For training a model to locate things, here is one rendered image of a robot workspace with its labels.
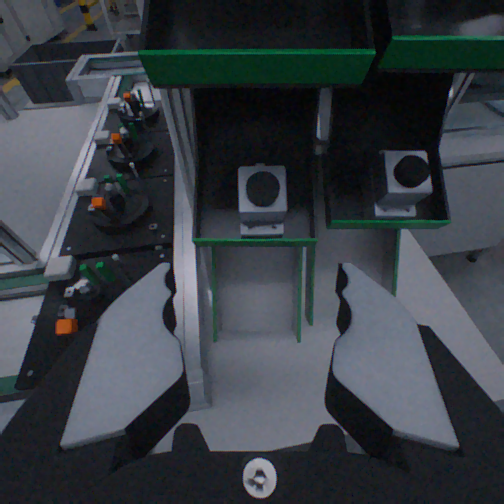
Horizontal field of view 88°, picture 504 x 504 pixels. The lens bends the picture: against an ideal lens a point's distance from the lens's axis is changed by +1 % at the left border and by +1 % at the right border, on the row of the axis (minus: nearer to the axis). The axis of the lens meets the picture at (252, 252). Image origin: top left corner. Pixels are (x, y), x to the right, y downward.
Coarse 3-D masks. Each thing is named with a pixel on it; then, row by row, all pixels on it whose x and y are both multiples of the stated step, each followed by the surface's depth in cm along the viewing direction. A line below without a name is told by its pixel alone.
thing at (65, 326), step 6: (66, 312) 38; (72, 312) 38; (66, 318) 38; (72, 318) 37; (60, 324) 36; (66, 324) 36; (72, 324) 36; (78, 324) 38; (84, 324) 40; (90, 324) 42; (60, 330) 36; (66, 330) 36; (72, 330) 36; (78, 330) 38
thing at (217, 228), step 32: (192, 96) 27; (224, 96) 33; (256, 96) 33; (288, 96) 33; (224, 128) 32; (256, 128) 32; (288, 128) 32; (224, 160) 31; (256, 160) 31; (288, 160) 31; (224, 192) 30; (288, 192) 30; (224, 224) 30; (288, 224) 30
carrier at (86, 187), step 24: (96, 192) 68; (120, 192) 65; (144, 192) 64; (168, 192) 68; (72, 216) 63; (96, 216) 60; (120, 216) 59; (144, 216) 61; (168, 216) 63; (72, 240) 58; (96, 240) 58; (120, 240) 58; (144, 240) 58; (168, 240) 58
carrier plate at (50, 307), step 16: (128, 256) 56; (144, 256) 56; (160, 256) 55; (80, 272) 53; (96, 272) 53; (144, 272) 53; (48, 288) 51; (64, 288) 51; (48, 304) 49; (48, 320) 47; (32, 336) 45; (48, 336) 45; (64, 336) 45; (32, 352) 44; (48, 352) 44; (32, 368) 42; (48, 368) 42; (16, 384) 41; (32, 384) 41
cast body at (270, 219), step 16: (240, 176) 24; (256, 176) 23; (272, 176) 23; (240, 192) 24; (256, 192) 23; (272, 192) 23; (240, 208) 24; (256, 208) 24; (272, 208) 24; (240, 224) 27; (256, 224) 26; (272, 224) 26
